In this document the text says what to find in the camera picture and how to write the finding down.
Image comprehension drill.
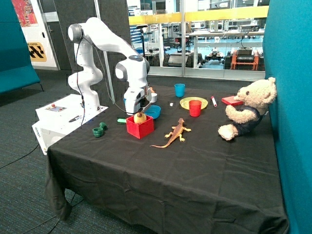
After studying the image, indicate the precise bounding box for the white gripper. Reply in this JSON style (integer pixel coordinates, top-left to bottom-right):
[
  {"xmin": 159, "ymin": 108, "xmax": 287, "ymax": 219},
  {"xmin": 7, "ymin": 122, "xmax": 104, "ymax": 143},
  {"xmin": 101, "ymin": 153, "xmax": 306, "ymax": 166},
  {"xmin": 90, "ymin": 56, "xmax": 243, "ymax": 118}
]
[{"xmin": 124, "ymin": 85, "xmax": 152, "ymax": 117}]

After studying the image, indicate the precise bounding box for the yellow ball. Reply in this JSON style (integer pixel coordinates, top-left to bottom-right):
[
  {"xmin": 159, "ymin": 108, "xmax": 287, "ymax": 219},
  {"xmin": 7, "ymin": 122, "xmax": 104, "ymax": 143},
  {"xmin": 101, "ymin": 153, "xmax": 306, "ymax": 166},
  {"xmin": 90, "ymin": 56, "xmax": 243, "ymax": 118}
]
[{"xmin": 134, "ymin": 112, "xmax": 147, "ymax": 124}]

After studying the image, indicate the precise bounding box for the blue plastic bowl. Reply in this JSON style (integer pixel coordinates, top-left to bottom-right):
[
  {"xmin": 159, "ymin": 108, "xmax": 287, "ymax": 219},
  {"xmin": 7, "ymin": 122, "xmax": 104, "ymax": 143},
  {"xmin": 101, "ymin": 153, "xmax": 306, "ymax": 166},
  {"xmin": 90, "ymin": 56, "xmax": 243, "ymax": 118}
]
[{"xmin": 145, "ymin": 105, "xmax": 161, "ymax": 119}]

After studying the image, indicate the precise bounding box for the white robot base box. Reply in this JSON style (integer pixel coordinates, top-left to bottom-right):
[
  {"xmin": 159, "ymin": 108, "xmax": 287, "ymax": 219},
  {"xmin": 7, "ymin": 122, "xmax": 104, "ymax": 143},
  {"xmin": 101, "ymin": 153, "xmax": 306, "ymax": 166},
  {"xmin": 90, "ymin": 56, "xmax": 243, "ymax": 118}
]
[{"xmin": 32, "ymin": 94, "xmax": 107, "ymax": 155}]

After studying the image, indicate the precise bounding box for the red square pot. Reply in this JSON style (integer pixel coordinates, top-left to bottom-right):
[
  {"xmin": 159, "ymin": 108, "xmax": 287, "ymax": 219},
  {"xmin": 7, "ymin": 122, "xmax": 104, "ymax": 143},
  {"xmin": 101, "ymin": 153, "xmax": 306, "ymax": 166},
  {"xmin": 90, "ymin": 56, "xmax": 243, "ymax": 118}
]
[{"xmin": 126, "ymin": 116, "xmax": 154, "ymax": 139}]

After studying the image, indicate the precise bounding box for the green threaded pot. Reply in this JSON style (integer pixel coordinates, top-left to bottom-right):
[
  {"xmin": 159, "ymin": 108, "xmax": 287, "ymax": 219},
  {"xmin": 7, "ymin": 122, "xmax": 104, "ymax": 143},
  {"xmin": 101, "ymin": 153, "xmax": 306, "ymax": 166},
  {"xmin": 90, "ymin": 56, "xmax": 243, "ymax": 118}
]
[{"xmin": 92, "ymin": 127, "xmax": 104, "ymax": 137}]

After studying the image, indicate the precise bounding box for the green highlighter marker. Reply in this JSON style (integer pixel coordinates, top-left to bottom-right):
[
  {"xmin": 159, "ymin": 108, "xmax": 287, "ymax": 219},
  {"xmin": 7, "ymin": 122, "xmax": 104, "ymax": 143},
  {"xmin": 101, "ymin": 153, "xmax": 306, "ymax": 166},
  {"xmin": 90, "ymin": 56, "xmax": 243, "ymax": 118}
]
[{"xmin": 117, "ymin": 118, "xmax": 126, "ymax": 123}]

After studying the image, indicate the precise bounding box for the white small cup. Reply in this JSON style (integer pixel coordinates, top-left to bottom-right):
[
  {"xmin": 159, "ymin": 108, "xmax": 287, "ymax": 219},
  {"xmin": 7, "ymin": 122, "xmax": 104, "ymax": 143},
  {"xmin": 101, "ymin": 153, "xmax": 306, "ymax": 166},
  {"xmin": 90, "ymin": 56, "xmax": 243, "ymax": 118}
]
[{"xmin": 151, "ymin": 93, "xmax": 157, "ymax": 103}]

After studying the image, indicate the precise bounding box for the green threaded lid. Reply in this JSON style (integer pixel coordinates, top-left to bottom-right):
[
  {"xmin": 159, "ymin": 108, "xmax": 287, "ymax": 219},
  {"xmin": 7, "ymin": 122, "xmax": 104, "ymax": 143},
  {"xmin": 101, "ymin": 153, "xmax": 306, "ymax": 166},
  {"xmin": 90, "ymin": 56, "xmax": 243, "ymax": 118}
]
[{"xmin": 99, "ymin": 122, "xmax": 108, "ymax": 130}]

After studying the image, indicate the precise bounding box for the orange toy lizard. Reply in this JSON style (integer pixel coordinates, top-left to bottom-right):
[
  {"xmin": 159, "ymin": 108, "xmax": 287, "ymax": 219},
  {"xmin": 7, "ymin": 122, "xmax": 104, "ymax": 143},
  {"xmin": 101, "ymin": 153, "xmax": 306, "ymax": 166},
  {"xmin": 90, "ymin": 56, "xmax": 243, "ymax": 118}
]
[{"xmin": 150, "ymin": 118, "xmax": 191, "ymax": 148}]

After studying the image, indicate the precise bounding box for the yellow plastic plate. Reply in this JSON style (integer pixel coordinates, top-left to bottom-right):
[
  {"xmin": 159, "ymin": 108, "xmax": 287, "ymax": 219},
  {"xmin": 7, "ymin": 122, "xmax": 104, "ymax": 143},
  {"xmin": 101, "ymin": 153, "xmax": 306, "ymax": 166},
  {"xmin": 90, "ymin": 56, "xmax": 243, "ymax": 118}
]
[{"xmin": 180, "ymin": 97, "xmax": 208, "ymax": 110}]

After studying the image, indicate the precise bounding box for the blue cup far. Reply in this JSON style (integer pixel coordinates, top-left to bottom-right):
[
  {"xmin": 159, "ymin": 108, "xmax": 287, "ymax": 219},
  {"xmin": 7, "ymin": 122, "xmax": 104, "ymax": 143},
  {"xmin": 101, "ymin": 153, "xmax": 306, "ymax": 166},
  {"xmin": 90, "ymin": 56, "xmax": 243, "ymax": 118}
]
[{"xmin": 174, "ymin": 83, "xmax": 185, "ymax": 98}]

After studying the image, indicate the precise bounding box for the red plastic cup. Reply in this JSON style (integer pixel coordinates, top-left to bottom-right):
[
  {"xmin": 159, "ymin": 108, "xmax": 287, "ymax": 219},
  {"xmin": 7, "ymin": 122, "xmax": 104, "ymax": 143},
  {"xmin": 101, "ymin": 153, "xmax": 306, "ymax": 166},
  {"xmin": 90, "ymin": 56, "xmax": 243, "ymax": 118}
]
[{"xmin": 189, "ymin": 100, "xmax": 202, "ymax": 117}]

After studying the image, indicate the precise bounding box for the black tablecloth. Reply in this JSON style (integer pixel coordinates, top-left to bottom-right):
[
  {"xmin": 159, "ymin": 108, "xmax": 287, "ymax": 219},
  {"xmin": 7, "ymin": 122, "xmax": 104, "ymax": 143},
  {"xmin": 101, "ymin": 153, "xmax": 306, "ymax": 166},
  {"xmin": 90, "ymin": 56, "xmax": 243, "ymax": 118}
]
[{"xmin": 45, "ymin": 86, "xmax": 289, "ymax": 234}]

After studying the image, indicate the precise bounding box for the red white marker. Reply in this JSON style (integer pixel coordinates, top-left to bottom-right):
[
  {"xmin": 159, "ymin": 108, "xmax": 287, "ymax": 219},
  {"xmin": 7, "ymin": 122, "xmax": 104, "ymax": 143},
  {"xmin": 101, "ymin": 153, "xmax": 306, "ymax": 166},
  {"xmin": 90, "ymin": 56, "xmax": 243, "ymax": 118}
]
[{"xmin": 211, "ymin": 96, "xmax": 217, "ymax": 107}]

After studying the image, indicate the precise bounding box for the red flat block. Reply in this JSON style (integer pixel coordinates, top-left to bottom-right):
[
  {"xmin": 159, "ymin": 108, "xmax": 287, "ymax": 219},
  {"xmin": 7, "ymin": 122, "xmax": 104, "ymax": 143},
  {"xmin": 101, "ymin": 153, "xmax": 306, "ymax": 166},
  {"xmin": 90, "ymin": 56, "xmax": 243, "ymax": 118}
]
[{"xmin": 221, "ymin": 96, "xmax": 244, "ymax": 106}]

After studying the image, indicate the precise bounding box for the beige teddy bear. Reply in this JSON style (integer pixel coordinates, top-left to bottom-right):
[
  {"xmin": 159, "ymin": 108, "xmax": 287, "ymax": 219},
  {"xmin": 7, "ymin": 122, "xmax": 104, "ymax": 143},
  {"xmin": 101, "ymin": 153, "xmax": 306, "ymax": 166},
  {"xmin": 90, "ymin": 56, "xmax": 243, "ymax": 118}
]
[{"xmin": 218, "ymin": 77, "xmax": 277, "ymax": 141}]

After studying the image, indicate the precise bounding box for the yellow black sign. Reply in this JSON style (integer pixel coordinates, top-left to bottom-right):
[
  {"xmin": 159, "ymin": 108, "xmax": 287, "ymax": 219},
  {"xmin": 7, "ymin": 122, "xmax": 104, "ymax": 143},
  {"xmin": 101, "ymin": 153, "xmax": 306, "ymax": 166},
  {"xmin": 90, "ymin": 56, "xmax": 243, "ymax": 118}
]
[{"xmin": 27, "ymin": 42, "xmax": 47, "ymax": 62}]

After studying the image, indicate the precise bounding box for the teal sofa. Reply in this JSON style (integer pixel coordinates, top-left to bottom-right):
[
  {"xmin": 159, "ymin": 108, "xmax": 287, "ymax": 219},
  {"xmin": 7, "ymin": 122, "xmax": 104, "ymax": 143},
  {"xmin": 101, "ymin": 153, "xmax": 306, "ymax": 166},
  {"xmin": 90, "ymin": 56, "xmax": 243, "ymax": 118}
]
[{"xmin": 0, "ymin": 0, "xmax": 40, "ymax": 94}]

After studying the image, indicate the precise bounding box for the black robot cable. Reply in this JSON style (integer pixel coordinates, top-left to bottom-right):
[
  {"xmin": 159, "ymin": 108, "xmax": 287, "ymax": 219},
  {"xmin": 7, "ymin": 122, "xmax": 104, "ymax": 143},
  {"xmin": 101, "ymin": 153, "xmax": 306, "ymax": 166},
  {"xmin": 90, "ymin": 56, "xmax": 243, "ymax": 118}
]
[{"xmin": 69, "ymin": 36, "xmax": 137, "ymax": 127}]

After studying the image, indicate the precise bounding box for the red wall poster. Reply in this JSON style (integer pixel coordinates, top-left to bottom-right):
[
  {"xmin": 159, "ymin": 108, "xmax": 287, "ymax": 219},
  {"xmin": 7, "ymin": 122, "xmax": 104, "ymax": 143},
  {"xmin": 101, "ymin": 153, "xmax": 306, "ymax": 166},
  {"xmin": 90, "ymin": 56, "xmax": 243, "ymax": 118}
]
[{"xmin": 11, "ymin": 0, "xmax": 39, "ymax": 27}]

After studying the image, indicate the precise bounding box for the teal partition wall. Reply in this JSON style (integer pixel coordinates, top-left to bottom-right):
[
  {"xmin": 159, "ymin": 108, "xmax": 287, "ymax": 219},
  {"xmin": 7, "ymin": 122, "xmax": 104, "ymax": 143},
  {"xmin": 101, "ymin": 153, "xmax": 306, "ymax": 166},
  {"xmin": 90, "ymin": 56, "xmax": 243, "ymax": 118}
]
[{"xmin": 263, "ymin": 0, "xmax": 312, "ymax": 234}]

